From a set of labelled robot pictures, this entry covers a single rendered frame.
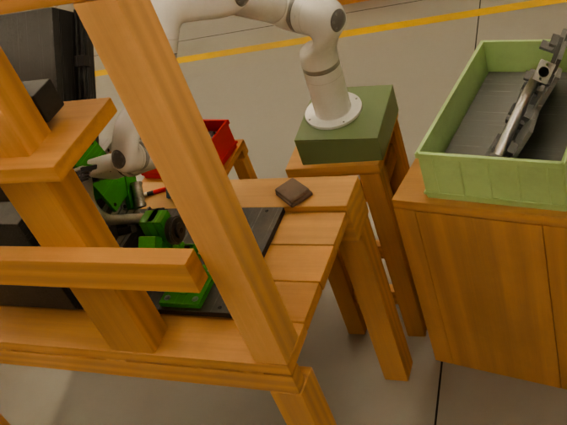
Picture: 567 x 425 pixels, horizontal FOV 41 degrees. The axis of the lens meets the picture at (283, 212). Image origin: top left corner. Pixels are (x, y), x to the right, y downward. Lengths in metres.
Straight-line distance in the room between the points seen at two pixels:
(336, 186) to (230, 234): 0.75
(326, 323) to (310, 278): 1.11
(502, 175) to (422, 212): 0.30
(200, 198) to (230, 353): 0.55
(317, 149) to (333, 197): 0.26
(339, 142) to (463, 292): 0.63
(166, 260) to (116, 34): 0.53
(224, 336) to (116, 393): 1.38
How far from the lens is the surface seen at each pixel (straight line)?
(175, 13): 1.90
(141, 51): 1.34
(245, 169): 2.85
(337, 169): 2.43
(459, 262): 2.42
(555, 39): 2.25
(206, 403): 3.06
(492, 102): 2.55
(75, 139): 1.64
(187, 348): 2.01
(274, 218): 2.23
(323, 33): 2.22
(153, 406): 3.17
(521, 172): 2.13
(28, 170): 1.64
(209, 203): 1.51
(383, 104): 2.47
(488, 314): 2.57
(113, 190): 2.26
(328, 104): 2.41
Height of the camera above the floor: 2.25
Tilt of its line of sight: 37 degrees down
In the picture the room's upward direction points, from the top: 22 degrees counter-clockwise
